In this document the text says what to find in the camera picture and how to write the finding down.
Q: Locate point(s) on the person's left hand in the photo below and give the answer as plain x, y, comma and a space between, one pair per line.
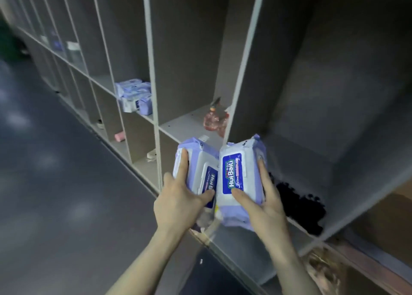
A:
177, 208

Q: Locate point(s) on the person's right hand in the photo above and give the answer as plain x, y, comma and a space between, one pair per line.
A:
270, 217

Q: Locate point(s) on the pink spray bottle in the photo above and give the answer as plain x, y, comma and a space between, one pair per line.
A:
211, 119
223, 124

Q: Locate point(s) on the pink resistance band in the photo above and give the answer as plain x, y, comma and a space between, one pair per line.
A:
363, 266

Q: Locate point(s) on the grey cubby shelf unit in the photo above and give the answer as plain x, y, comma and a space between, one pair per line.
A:
193, 47

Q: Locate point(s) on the person's left forearm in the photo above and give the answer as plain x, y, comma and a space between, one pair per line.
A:
145, 266

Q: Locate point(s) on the grey white sneaker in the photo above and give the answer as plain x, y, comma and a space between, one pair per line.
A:
151, 154

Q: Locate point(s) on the crumpled clear plastic bag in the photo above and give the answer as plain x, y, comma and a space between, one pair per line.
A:
322, 269

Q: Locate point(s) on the pink tumbler bottle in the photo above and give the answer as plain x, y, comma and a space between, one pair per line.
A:
119, 136

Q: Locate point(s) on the black and white sandal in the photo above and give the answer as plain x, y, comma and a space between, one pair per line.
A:
100, 124

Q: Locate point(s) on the white lidded plastic cup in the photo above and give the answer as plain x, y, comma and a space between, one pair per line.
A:
73, 52

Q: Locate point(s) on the blue purple plastic bag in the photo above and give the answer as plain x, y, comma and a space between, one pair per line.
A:
56, 42

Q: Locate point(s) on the small white container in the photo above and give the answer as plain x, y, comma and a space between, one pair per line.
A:
44, 40

